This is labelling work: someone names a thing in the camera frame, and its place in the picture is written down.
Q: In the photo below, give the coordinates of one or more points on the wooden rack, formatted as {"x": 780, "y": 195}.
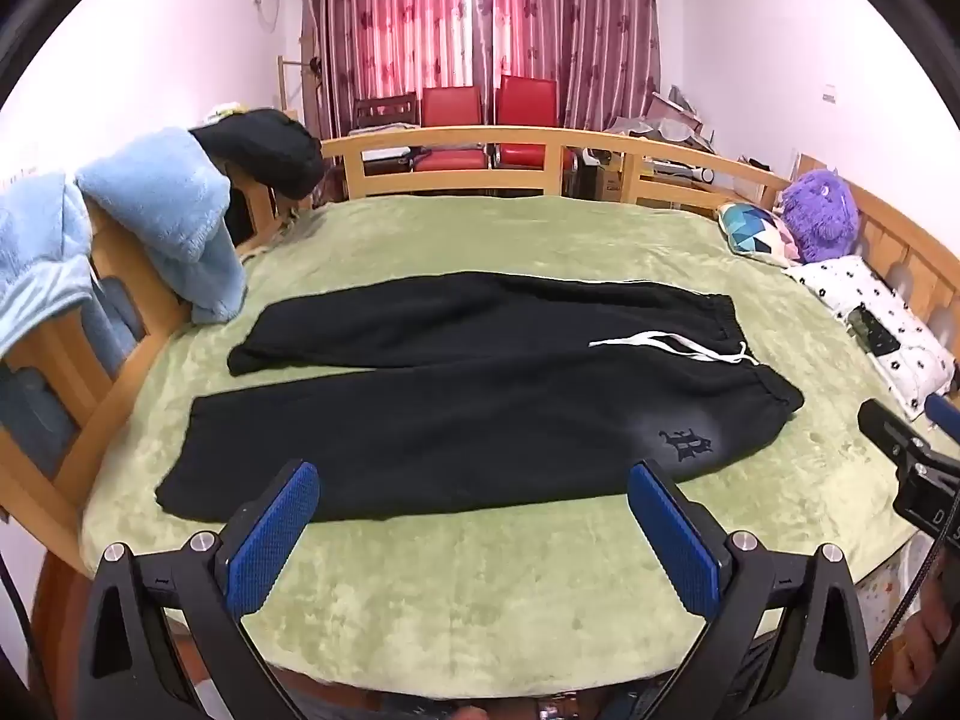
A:
{"x": 285, "y": 86}

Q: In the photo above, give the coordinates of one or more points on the white cylindrical object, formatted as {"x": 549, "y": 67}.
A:
{"x": 686, "y": 174}

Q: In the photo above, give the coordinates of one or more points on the wooden bed frame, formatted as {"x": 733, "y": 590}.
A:
{"x": 525, "y": 137}

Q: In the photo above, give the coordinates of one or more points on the geometric patterned pillow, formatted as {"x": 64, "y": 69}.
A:
{"x": 754, "y": 229}

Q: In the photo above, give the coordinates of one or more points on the red patterned curtain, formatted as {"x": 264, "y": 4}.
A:
{"x": 570, "y": 15}
{"x": 390, "y": 15}

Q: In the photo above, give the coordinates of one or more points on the wall switch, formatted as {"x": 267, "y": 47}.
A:
{"x": 829, "y": 92}

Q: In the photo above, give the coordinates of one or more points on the black pants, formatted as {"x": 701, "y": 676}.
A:
{"x": 450, "y": 420}

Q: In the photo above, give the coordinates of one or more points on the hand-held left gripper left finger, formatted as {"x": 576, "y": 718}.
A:
{"x": 274, "y": 532}

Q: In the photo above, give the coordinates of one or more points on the dark wooden chair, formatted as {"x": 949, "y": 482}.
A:
{"x": 382, "y": 109}

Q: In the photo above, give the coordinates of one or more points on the black garment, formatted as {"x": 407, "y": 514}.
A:
{"x": 262, "y": 142}

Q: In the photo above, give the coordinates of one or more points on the light blue fleece garment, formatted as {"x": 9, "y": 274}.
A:
{"x": 150, "y": 187}

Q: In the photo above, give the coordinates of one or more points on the person's right hand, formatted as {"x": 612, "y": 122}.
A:
{"x": 926, "y": 645}

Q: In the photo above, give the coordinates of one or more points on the red chair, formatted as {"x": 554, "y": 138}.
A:
{"x": 525, "y": 97}
{"x": 450, "y": 105}

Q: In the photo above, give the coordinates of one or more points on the white floral pillow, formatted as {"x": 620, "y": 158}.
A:
{"x": 862, "y": 289}

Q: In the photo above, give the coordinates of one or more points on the cardboard box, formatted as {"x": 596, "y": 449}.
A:
{"x": 604, "y": 178}

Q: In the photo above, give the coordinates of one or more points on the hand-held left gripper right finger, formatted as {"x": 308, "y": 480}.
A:
{"x": 675, "y": 532}

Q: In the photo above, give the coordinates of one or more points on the green fleece blanket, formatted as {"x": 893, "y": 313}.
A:
{"x": 487, "y": 240}

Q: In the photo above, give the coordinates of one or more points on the pile of grey packaging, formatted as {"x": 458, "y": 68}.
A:
{"x": 667, "y": 120}

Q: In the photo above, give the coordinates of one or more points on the purple plush toy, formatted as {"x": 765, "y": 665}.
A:
{"x": 817, "y": 214}

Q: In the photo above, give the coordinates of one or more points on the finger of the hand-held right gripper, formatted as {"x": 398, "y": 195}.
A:
{"x": 943, "y": 414}
{"x": 889, "y": 431}

